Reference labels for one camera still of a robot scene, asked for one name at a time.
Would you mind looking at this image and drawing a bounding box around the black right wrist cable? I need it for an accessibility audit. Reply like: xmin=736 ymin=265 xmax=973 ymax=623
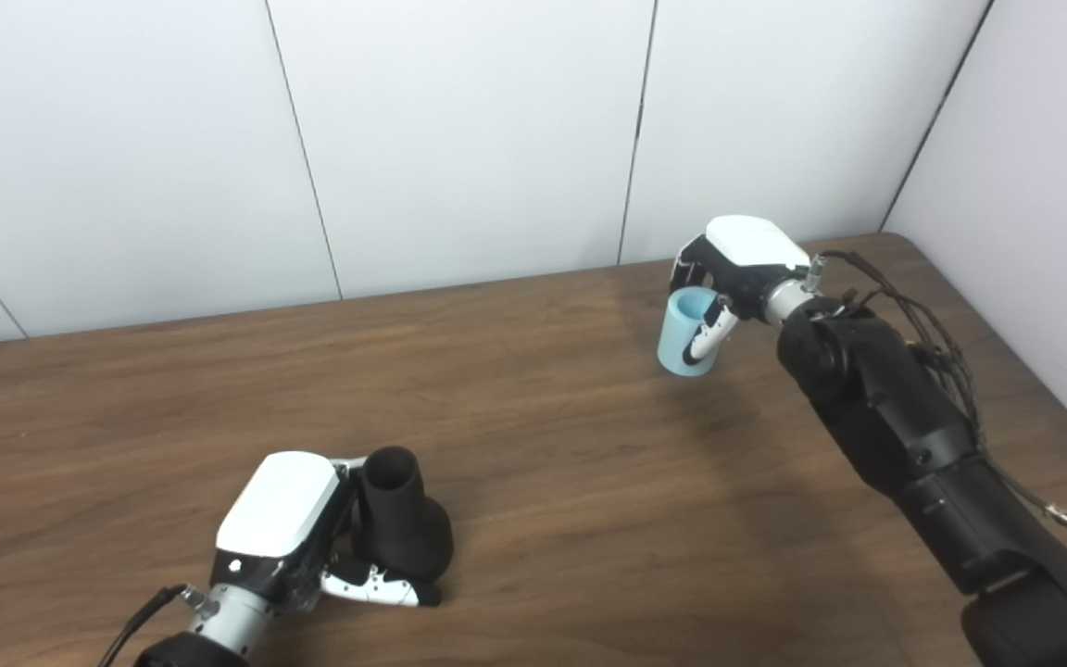
xmin=807 ymin=250 xmax=1067 ymax=546

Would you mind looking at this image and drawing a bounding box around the light blue cylinder cup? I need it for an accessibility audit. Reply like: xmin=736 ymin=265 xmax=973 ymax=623
xmin=657 ymin=286 xmax=729 ymax=377

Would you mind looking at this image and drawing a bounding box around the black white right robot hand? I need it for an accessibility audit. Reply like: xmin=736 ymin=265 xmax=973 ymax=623
xmin=670 ymin=216 xmax=812 ymax=364

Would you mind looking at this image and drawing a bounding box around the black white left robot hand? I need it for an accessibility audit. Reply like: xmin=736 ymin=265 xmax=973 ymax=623
xmin=209 ymin=451 xmax=442 ymax=612

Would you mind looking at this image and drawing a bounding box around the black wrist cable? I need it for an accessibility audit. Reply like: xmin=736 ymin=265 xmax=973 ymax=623
xmin=96 ymin=584 xmax=220 ymax=667
xmin=807 ymin=250 xmax=1067 ymax=546

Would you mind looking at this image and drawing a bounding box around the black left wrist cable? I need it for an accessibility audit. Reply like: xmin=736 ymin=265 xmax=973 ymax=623
xmin=96 ymin=584 xmax=220 ymax=667

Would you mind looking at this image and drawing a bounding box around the black funnel-shaped nozzle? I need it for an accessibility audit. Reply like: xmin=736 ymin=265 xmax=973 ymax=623
xmin=351 ymin=446 xmax=455 ymax=585

